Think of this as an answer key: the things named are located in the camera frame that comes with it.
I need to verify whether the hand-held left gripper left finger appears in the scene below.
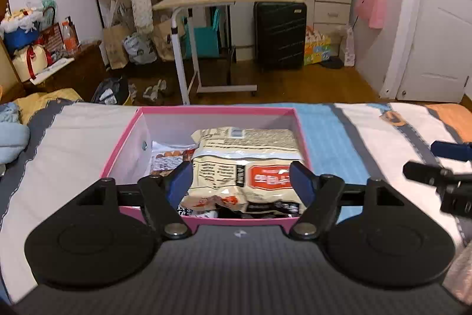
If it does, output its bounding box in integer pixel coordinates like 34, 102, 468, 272
76, 161, 195, 241

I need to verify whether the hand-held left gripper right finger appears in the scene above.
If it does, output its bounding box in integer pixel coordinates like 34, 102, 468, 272
289, 161, 407, 241

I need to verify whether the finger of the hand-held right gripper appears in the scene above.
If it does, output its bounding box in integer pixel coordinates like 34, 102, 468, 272
402, 161, 472, 188
431, 140, 472, 161

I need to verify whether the large beige snack bag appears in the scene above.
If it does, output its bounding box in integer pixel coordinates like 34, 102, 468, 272
178, 128, 307, 219

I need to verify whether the pink cardboard box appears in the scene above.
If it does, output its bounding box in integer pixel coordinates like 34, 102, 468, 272
101, 106, 313, 231

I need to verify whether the pair of light shoes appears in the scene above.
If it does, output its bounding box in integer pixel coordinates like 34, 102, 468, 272
142, 79, 167, 102

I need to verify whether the black bag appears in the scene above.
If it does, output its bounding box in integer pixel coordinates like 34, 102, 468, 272
91, 76, 130, 106

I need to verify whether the white door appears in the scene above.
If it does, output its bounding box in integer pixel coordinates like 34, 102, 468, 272
380, 0, 472, 105

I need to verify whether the dark round mat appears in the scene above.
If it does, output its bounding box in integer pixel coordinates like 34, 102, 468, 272
320, 56, 344, 70

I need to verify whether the colourful gift box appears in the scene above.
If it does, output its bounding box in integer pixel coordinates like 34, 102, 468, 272
303, 26, 333, 67

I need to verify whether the grey printed bag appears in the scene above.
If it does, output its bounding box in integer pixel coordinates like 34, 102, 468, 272
122, 32, 158, 65

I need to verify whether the white plastic bag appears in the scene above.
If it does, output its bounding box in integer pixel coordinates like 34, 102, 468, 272
342, 26, 357, 67

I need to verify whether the brown paper bag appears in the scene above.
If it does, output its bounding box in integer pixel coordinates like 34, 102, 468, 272
152, 17, 186, 62
102, 23, 130, 71

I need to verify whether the teal bag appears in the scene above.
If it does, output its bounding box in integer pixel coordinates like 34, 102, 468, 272
183, 8, 221, 60

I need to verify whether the black suitcase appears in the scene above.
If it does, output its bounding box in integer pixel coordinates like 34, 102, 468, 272
253, 1, 308, 71

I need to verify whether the wooden nightstand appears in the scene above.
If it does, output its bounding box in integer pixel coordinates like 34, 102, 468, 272
25, 41, 107, 102

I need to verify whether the yellow blanket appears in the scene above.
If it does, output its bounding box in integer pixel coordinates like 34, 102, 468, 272
14, 87, 82, 124

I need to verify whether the pink hanging bag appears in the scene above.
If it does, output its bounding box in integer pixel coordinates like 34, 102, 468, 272
355, 0, 389, 30

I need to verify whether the light blue cloth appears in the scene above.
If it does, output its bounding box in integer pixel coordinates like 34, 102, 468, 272
0, 102, 31, 173

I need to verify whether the orange drink bottle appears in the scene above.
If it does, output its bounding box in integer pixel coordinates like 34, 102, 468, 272
60, 21, 79, 56

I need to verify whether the red patterned bag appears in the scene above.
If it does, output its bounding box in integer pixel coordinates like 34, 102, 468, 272
38, 23, 64, 54

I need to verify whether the cream bag with red ribbon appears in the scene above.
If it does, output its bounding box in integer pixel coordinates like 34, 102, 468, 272
12, 43, 49, 84

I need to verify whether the blue flower basket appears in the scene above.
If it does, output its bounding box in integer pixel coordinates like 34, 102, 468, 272
1, 0, 42, 52

